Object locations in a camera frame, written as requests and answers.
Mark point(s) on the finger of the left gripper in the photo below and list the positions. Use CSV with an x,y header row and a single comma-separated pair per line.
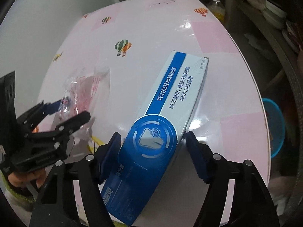
x,y
62,131
30,120

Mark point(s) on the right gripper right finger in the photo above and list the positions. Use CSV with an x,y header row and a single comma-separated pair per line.
x,y
252,204

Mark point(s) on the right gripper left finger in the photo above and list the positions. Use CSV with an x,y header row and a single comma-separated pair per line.
x,y
56,202

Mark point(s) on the clear pink plastic wrapper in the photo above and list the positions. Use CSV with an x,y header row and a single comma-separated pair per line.
x,y
84,91

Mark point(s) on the blue white toothpaste box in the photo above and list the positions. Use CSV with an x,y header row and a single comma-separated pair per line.
x,y
153,138

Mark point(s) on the blue trash basket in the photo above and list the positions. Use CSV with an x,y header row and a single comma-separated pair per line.
x,y
276,124

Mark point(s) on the person left hand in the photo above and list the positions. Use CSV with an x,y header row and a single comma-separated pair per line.
x,y
21,179

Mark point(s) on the green fuzzy sleeve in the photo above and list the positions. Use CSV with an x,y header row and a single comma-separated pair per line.
x,y
20,197

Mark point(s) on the pink balloon tablecloth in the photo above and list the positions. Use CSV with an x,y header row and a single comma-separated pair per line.
x,y
132,40

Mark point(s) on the stacked white bowls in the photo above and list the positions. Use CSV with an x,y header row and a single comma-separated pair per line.
x,y
274,15

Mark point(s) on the cooking oil bottle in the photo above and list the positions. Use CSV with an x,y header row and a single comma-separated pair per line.
x,y
217,9

